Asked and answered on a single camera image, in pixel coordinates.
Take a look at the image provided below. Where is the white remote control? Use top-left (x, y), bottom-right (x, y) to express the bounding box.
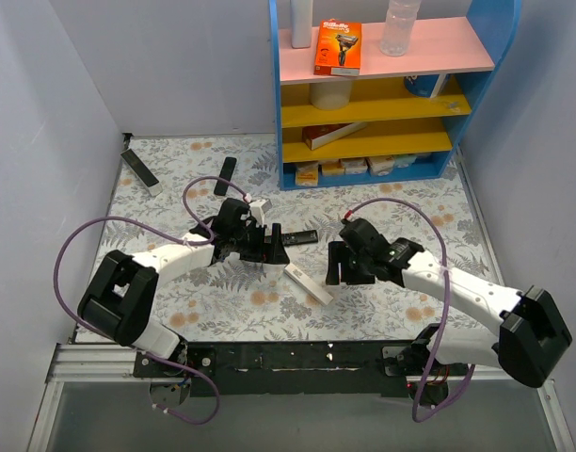
top-left (284, 264), bottom-right (333, 306)

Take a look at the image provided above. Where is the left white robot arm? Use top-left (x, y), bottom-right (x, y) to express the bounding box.
top-left (77, 199), bottom-right (290, 377)

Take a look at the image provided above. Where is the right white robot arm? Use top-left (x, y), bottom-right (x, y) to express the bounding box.
top-left (326, 218), bottom-right (572, 388)

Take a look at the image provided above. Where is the black remote with buttons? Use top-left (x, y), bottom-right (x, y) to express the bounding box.
top-left (281, 230), bottom-right (319, 248)

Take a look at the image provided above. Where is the slim black remote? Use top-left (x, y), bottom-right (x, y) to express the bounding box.
top-left (214, 157), bottom-right (237, 196)

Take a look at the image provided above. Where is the black and silver remote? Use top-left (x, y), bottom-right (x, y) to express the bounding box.
top-left (120, 149), bottom-right (163, 197)

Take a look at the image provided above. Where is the orange snack box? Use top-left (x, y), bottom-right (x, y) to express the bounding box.
top-left (295, 162), bottom-right (319, 186)

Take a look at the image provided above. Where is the yellow small box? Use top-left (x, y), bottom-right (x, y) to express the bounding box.
top-left (320, 160), bottom-right (344, 177)

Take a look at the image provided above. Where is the floral table mat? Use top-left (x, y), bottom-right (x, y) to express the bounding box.
top-left (99, 135), bottom-right (493, 341)

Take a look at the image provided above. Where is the white orange small box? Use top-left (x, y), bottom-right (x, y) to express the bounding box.
top-left (366, 155), bottom-right (395, 176)

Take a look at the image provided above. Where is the light blue small pack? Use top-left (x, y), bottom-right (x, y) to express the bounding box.
top-left (393, 153), bottom-right (418, 169)

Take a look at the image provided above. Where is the red and white flat box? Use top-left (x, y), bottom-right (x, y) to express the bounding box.
top-left (301, 121), bottom-right (368, 150)

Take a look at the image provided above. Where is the blue shelf unit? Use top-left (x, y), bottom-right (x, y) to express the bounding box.
top-left (268, 1), bottom-right (521, 190)

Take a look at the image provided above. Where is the white cylinder container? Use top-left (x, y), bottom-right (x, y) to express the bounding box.
top-left (309, 80), bottom-right (353, 111)

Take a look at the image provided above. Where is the blue round tin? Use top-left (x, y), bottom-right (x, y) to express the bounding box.
top-left (404, 73), bottom-right (451, 98)

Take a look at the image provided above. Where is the orange razor box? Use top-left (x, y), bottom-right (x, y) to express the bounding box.
top-left (313, 20), bottom-right (362, 77)

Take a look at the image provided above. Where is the white tall bottle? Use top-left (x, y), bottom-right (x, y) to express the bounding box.
top-left (290, 0), bottom-right (313, 49)

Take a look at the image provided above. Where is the clear plastic bottle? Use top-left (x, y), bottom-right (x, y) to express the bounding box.
top-left (379, 0), bottom-right (422, 57)

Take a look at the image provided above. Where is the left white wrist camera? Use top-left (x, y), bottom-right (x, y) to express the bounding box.
top-left (248, 199), bottom-right (272, 226)

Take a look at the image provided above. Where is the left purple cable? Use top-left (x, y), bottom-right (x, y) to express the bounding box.
top-left (52, 175), bottom-right (251, 426)

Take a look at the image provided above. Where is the purple cable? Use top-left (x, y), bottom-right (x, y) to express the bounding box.
top-left (52, 175), bottom-right (251, 426)
top-left (343, 197), bottom-right (476, 424)

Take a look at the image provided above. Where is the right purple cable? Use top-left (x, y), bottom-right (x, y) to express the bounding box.
top-left (343, 197), bottom-right (476, 424)

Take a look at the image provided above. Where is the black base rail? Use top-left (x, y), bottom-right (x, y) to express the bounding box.
top-left (132, 339), bottom-right (472, 406)

